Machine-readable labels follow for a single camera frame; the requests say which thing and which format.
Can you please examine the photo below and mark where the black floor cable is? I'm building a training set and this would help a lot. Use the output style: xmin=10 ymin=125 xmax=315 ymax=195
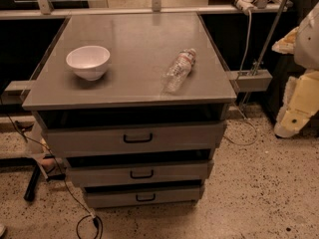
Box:
xmin=0 ymin=97 xmax=104 ymax=239

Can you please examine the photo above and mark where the grey middle drawer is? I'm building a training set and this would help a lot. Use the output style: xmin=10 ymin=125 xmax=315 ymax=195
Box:
xmin=69 ymin=160 xmax=213 ymax=187

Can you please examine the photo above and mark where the grey drawer cabinet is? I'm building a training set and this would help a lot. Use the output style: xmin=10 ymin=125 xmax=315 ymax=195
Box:
xmin=23 ymin=13 xmax=236 ymax=195

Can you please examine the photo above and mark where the grey left bracket block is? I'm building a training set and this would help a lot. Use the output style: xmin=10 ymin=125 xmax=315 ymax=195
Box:
xmin=1 ymin=80 xmax=35 ymax=105

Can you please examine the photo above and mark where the grey right bracket block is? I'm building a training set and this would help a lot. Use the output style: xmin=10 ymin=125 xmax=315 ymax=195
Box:
xmin=226 ymin=70 xmax=272 ymax=94

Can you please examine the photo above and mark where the grey top drawer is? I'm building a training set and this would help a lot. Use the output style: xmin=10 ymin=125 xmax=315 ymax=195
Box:
xmin=42 ymin=121 xmax=226 ymax=157

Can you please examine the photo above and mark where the grey back rail shelf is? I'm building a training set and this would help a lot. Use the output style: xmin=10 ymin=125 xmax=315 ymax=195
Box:
xmin=0 ymin=2 xmax=294 ymax=21

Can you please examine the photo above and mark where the grey bottom drawer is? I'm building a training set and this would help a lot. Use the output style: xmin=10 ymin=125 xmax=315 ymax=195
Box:
xmin=84 ymin=185 xmax=204 ymax=208

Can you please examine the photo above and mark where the white bowl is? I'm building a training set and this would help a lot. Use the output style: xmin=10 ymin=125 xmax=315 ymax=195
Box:
xmin=66 ymin=46 xmax=111 ymax=81

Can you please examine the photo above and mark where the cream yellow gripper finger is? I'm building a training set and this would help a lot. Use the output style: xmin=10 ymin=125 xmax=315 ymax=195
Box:
xmin=274 ymin=70 xmax=319 ymax=138

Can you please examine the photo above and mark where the metal diagonal rod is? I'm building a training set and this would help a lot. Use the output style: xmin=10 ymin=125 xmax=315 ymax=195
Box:
xmin=249 ymin=0 xmax=288 ymax=76

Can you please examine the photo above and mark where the grey drawer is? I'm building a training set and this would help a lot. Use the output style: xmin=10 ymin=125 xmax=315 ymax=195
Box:
xmin=84 ymin=185 xmax=204 ymax=208
xmin=42 ymin=121 xmax=226 ymax=157
xmin=69 ymin=160 xmax=213 ymax=187

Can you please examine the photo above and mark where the black table leg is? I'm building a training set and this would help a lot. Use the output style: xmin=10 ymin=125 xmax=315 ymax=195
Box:
xmin=24 ymin=165 xmax=41 ymax=202

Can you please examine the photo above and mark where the clear plastic water bottle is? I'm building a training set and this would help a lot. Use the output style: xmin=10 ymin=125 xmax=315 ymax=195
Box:
xmin=161 ymin=48 xmax=196 ymax=94

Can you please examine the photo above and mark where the grey bracket block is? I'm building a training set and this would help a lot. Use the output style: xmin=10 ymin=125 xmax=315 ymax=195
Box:
xmin=1 ymin=80 xmax=35 ymax=105
xmin=226 ymin=70 xmax=272 ymax=94

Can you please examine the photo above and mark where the white power cable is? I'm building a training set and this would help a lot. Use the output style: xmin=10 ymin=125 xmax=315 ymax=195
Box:
xmin=237 ymin=9 xmax=253 ymax=74

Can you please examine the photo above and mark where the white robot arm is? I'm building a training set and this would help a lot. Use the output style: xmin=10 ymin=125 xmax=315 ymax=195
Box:
xmin=272 ymin=3 xmax=319 ymax=138

